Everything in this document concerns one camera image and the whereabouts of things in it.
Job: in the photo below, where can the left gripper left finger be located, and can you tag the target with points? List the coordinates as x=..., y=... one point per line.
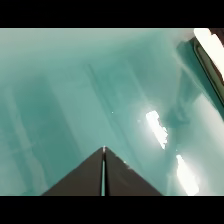
x=85, y=180

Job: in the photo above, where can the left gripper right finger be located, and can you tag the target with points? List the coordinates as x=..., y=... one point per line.
x=125, y=181

